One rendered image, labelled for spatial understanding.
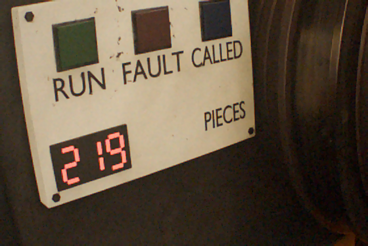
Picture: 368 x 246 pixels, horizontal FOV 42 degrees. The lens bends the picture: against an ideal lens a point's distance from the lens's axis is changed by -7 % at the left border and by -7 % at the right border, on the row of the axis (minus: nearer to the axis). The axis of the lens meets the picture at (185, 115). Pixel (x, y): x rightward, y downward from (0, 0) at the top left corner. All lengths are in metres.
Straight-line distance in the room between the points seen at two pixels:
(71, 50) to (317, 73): 0.23
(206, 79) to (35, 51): 0.19
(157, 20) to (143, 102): 0.08
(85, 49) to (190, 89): 0.13
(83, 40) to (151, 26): 0.07
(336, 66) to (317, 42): 0.04
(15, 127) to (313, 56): 0.29
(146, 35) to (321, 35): 0.17
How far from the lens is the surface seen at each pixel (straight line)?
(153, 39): 0.48
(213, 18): 0.53
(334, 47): 0.48
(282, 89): 0.52
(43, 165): 0.45
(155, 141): 0.50
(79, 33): 0.44
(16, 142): 0.47
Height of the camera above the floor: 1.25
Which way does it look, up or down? 16 degrees down
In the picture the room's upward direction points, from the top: 5 degrees counter-clockwise
